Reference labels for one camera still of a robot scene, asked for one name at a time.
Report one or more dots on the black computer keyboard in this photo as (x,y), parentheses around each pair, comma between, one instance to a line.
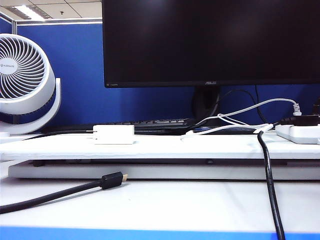
(150,123)

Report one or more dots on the blue office partition panel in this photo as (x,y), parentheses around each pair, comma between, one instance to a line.
(80,75)

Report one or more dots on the white raised desk shelf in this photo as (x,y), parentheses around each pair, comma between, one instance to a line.
(160,150)

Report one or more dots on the ceiling light panel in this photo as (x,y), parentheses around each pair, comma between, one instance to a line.
(25,11)

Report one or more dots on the white power strip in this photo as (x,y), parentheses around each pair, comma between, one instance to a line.
(300,132)

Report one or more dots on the white flat board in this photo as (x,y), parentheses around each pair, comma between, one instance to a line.
(175,172)

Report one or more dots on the black plug adapter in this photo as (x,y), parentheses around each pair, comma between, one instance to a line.
(305,120)

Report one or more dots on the black ASUS computer monitor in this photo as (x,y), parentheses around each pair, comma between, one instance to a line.
(200,37)

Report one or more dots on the black monitor stand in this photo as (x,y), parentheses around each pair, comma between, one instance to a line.
(205,100)

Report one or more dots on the white charging base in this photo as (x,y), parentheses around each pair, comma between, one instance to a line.
(115,135)

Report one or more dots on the white round desk fan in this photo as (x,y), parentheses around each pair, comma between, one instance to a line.
(25,67)

